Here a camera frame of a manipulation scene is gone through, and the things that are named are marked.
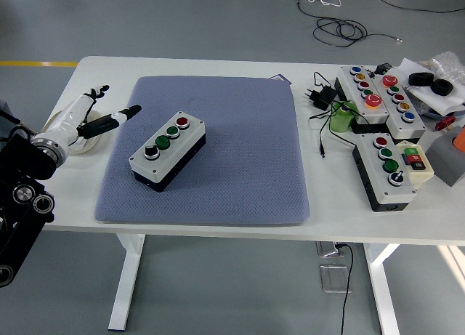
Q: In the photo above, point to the red knob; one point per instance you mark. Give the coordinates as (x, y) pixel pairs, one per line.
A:
(444, 124)

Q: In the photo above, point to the beige oval tray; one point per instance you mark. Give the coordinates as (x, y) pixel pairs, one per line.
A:
(91, 146)

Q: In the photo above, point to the grey four-button control box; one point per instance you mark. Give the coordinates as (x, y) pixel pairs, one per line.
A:
(163, 157)
(396, 193)

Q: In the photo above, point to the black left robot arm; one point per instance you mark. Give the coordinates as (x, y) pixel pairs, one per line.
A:
(22, 160)

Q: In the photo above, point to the five-button box with red mushroom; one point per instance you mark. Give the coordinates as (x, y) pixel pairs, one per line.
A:
(412, 129)

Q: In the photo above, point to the small black connector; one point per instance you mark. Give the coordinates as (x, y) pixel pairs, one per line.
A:
(383, 68)

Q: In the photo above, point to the clear plastic bag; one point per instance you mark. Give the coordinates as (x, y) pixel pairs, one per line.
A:
(448, 62)

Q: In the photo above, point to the blue-grey quilted mat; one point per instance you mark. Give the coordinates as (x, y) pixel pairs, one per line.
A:
(254, 131)

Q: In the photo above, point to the five-button box with lit stop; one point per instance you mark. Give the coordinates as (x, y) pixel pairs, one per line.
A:
(379, 113)

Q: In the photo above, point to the silver floor socket box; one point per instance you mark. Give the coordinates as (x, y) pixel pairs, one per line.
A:
(327, 249)
(332, 278)

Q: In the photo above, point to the blue bowl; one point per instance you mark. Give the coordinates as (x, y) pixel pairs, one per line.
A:
(434, 114)

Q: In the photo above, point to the grey block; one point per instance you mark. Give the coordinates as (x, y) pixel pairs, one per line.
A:
(445, 160)

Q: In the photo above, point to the white paper sheet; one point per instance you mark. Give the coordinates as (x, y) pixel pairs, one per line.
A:
(436, 100)

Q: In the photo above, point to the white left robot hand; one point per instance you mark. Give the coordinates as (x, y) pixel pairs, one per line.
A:
(65, 122)

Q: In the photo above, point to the white table leg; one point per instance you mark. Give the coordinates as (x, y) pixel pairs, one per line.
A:
(127, 277)
(381, 277)

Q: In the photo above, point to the orange cylinder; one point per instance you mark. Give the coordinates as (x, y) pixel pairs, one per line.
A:
(460, 140)

